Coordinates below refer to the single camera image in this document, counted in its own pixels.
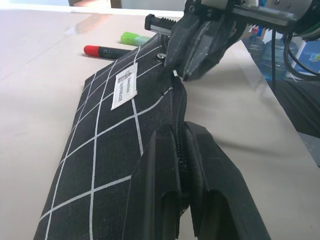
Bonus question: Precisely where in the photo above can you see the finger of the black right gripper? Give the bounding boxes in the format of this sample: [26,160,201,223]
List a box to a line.
[181,19,238,82]
[164,13,201,75]

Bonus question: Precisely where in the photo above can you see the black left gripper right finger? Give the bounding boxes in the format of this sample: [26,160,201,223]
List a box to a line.
[184,120,272,240]

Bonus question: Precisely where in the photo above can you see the blue water jug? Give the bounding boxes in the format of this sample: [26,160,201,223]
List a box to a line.
[258,33,299,82]
[241,27,266,66]

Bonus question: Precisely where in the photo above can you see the black white-grid zipper pouch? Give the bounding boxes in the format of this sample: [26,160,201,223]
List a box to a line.
[33,32,189,240]

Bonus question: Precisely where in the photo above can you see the dark rounded object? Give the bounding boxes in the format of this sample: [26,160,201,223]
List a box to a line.
[270,77,320,139]

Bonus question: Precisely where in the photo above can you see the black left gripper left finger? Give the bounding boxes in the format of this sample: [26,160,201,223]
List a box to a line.
[124,123,184,240]

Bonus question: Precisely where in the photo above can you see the blue box with sticker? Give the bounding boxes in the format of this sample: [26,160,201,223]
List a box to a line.
[292,37,320,75]

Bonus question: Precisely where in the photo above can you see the red-capped black marker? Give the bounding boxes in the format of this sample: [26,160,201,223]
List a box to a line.
[83,44,134,60]

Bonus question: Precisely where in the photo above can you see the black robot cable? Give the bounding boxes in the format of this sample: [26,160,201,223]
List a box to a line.
[271,26,320,83]

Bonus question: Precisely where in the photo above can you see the green highlighter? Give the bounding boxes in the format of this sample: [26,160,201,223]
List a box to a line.
[120,31,152,47]

